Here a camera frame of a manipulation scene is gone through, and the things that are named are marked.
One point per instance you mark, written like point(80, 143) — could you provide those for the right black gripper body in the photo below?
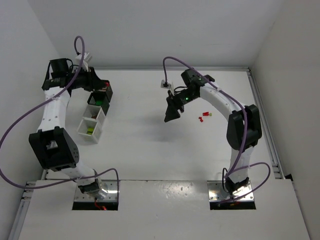
point(173, 102)

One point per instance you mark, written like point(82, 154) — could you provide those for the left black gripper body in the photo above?
point(94, 81)

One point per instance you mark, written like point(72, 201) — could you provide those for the green lego brick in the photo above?
point(99, 103)

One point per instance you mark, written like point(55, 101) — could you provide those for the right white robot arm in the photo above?
point(243, 121)

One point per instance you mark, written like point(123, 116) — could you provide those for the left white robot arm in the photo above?
point(52, 145)

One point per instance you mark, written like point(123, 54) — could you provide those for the black slotted container far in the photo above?
point(107, 91)

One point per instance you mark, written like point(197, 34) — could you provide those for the white slotted container far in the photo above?
point(92, 110)

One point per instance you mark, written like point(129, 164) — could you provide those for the white slotted container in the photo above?
point(84, 125)
point(92, 110)

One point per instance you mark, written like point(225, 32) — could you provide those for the white slotted container near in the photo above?
point(84, 125)

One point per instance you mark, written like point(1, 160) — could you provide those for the lime lego in bin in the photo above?
point(90, 131)

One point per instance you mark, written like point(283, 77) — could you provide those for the white front cover panel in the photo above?
point(164, 210)

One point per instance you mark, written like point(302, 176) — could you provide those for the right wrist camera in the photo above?
point(167, 85)

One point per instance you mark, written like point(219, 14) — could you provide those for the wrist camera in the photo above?
point(82, 60)
point(167, 85)

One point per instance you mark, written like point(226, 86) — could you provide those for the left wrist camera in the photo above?
point(82, 60)

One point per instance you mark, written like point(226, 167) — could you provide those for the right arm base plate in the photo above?
point(216, 192)

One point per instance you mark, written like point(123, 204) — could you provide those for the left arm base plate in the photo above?
point(108, 194)

